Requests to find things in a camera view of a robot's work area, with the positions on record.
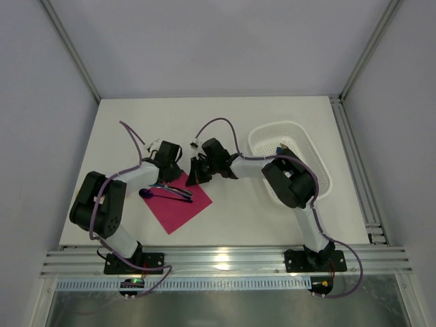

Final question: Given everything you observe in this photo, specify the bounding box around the purple metal spoon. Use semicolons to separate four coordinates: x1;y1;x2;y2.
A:
138;189;193;203

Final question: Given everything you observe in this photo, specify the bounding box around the pink paper napkin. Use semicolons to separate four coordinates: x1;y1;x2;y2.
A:
144;172;213;234

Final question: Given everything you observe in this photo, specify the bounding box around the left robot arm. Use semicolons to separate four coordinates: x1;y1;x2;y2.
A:
69;140;183;265

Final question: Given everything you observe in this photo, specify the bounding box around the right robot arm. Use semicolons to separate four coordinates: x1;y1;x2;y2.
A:
185;138;332;270

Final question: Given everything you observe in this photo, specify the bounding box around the white perforated plastic basket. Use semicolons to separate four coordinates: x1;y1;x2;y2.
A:
248;121;332;200

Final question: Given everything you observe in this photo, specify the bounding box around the blue packet in basket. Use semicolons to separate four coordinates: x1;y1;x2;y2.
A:
276;144;290;155

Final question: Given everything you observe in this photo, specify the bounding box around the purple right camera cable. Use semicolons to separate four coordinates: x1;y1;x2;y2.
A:
196;117;363;300

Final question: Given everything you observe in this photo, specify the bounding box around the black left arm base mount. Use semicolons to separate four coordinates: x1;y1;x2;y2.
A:
104;251;164;275

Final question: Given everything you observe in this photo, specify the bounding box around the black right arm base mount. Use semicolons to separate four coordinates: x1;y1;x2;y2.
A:
283;249;347;273

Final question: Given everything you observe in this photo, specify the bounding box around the slotted cable duct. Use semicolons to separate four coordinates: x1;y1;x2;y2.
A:
55;275;312;292

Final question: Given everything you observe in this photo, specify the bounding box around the aluminium frame rail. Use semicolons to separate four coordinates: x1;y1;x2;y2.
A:
40;245;413;278

